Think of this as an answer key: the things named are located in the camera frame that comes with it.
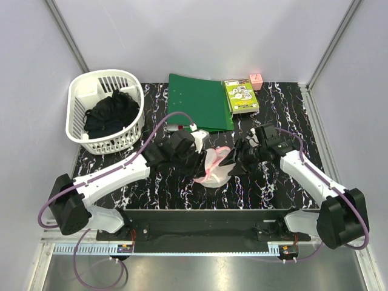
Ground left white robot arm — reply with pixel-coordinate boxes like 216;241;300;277
48;130;209;240

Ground white cable duct rail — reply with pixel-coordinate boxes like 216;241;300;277
53;243;134;256

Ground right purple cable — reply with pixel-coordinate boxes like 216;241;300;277
272;127;370;264

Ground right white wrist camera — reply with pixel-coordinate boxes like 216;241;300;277
246;128;259;147

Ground white mesh laundry bag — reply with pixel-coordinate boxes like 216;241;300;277
194;146;235;188

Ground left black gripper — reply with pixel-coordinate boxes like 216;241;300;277
172;145;207;178

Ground white plastic laundry basket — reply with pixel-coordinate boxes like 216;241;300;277
65;69;144;155

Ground pink small box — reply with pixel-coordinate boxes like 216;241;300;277
249;73;264;91

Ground black mounting base plate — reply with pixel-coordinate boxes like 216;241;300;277
96;210;311;256

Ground green folder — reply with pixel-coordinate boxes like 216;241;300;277
167;73;234;132

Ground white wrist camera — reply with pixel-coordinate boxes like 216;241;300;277
246;128;259;147
189;124;210;153

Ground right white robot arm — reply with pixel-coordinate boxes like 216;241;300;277
220;123;370;250

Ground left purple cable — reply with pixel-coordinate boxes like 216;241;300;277
38;111;198;289

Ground black marbled table mat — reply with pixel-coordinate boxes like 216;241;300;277
62;81;336;210

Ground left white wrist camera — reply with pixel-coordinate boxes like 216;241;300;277
189;124;210;153

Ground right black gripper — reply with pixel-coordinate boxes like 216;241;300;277
219;138;267;178

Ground green book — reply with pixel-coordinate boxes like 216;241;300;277
224;79;259;115

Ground purple cable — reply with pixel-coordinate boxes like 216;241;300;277
272;127;370;264
38;111;198;289

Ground black clothes in basket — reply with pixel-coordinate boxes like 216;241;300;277
84;90;139;139

